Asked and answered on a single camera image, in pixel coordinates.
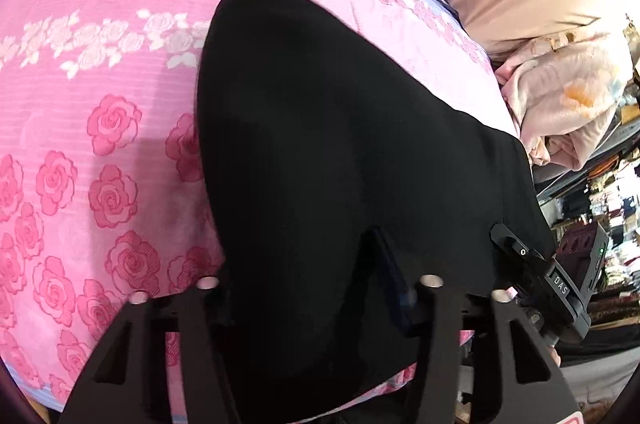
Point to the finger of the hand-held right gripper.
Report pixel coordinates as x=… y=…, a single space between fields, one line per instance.
x=520 y=249

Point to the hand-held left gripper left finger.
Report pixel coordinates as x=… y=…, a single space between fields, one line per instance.
x=200 y=334

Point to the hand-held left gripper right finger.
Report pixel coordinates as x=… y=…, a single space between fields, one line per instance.
x=396 y=291

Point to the black pants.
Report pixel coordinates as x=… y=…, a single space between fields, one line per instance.
x=320 y=144

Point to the pile of assorted goods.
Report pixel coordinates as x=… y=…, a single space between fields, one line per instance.
x=615 y=194

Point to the pale fleece blanket orange print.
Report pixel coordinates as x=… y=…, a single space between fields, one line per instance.
x=560 y=104

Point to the pink floral blanket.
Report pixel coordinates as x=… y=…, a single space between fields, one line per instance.
x=100 y=54

